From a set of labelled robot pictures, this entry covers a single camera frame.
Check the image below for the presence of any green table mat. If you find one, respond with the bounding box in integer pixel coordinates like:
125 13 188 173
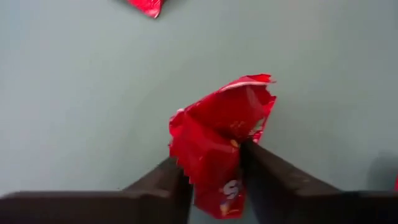
0 0 398 224

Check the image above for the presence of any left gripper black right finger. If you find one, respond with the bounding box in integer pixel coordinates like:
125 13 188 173
239 139 398 224

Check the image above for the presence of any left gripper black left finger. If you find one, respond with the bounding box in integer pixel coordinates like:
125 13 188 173
0 157 194 224

